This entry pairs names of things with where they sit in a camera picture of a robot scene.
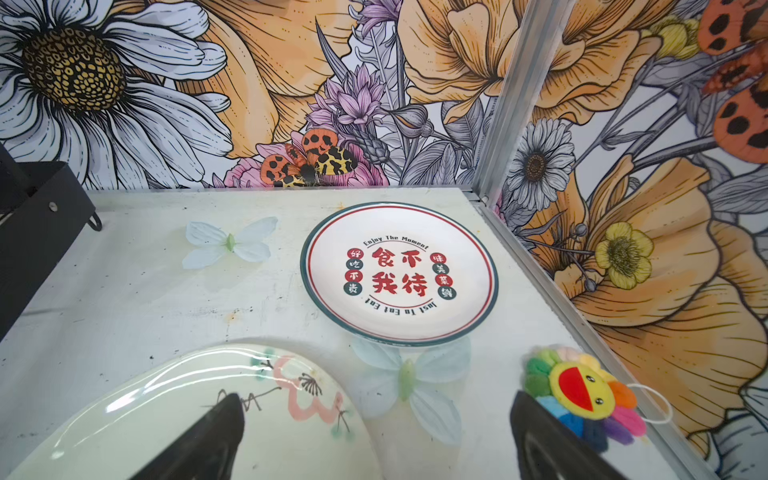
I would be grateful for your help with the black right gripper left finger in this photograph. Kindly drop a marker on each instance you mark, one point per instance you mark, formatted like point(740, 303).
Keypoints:
point(207, 450)

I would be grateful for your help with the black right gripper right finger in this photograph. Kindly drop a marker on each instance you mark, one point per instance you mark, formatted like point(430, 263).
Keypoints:
point(547, 449)

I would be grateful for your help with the rainbow sunflower plush toy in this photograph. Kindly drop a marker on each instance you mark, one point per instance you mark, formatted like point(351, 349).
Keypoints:
point(588, 400)

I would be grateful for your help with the cream floral oval plate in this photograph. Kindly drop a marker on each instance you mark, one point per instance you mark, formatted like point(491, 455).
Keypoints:
point(290, 420)

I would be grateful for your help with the white fabric butterfly near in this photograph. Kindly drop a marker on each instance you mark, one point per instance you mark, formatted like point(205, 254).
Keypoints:
point(393, 377)

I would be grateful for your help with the white fabric butterfly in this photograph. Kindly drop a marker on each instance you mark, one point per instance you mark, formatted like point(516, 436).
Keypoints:
point(211, 243)
point(393, 377)

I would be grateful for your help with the white fabric butterfly far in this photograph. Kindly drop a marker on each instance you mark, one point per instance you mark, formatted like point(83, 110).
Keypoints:
point(211, 243)

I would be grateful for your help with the red character white plate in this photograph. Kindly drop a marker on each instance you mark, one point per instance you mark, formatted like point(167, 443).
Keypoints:
point(399, 274)

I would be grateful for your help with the black wire dish rack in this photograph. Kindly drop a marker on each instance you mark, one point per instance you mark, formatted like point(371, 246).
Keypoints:
point(43, 210)

